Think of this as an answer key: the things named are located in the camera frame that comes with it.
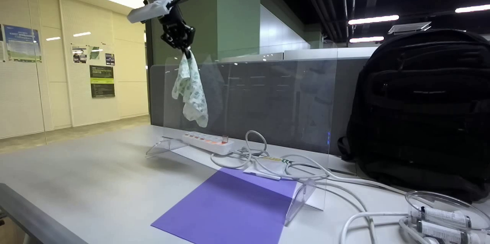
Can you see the small dark wall poster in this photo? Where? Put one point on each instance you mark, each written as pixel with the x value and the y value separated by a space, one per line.
pixel 110 59

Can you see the white green patterned cloth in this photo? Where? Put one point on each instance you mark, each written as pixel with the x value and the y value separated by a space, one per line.
pixel 191 90

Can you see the blue green wall poster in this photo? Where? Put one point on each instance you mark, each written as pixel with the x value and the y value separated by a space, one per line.
pixel 22 43

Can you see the clear plastic dish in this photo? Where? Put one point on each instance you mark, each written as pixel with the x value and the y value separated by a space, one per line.
pixel 440 200

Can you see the white power strip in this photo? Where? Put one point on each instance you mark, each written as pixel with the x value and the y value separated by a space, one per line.
pixel 208 142

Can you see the small photo wall poster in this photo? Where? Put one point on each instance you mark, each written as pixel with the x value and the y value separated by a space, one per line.
pixel 79 55

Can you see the clear acrylic countertop shield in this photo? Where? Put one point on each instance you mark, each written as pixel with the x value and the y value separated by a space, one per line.
pixel 268 121

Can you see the purple paper sheet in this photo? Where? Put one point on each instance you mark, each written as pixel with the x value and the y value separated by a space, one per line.
pixel 233 205

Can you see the white paper packet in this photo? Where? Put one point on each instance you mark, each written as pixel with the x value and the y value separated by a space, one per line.
pixel 268 167

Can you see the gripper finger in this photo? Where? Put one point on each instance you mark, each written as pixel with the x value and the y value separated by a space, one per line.
pixel 171 40
pixel 189 43

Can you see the grey desk partition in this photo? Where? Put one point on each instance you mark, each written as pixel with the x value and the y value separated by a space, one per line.
pixel 268 94

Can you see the ceiling tube light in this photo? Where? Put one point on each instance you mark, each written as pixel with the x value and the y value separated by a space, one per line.
pixel 472 8
pixel 365 39
pixel 373 19

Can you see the small green wall poster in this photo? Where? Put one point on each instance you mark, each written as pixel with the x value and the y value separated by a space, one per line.
pixel 94 52

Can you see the large black green wall poster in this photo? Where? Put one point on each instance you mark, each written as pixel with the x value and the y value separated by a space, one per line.
pixel 102 81

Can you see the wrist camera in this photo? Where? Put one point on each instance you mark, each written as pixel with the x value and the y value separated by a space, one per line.
pixel 147 12

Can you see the black backpack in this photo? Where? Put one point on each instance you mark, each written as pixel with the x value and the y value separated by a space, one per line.
pixel 421 113

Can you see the white labelled tube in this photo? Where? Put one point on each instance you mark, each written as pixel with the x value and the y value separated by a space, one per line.
pixel 444 232
pixel 446 216

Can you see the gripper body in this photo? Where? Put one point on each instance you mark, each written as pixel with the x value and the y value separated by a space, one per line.
pixel 174 22

